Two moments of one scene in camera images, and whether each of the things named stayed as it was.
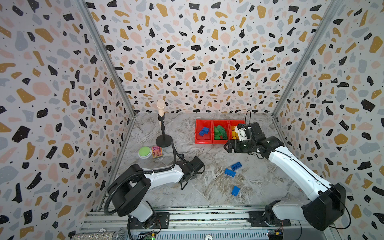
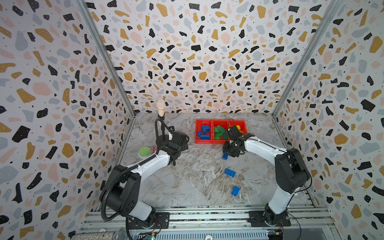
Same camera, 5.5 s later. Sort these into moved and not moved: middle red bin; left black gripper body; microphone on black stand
Moved: left black gripper body
Not moved: middle red bin; microphone on black stand
